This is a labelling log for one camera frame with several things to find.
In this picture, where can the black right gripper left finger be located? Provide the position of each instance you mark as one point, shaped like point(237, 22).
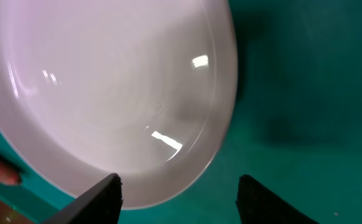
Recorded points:
point(100, 204)

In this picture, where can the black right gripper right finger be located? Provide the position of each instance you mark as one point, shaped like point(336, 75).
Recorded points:
point(257, 204)

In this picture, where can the pink dinner plate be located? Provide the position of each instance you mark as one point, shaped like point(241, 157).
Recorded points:
point(143, 89)

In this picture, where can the teal serving tray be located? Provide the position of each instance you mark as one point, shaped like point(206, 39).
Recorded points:
point(296, 124)

